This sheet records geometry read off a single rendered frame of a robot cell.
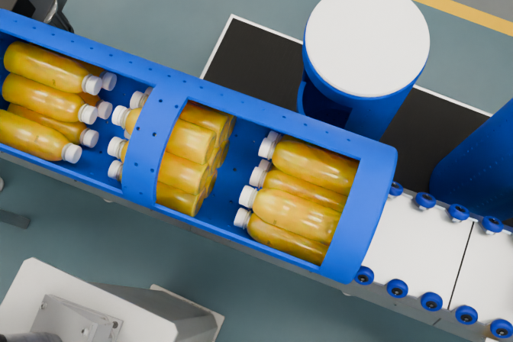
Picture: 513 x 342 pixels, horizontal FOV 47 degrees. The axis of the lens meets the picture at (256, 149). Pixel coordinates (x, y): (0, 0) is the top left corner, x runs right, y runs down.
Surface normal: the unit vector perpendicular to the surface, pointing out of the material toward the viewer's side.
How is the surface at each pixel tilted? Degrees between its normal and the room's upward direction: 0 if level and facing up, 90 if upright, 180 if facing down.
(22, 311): 0
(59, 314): 45
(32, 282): 0
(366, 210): 9
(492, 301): 0
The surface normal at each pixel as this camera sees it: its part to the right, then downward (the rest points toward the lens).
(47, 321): -0.69, -0.40
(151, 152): -0.17, 0.11
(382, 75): -0.03, -0.25
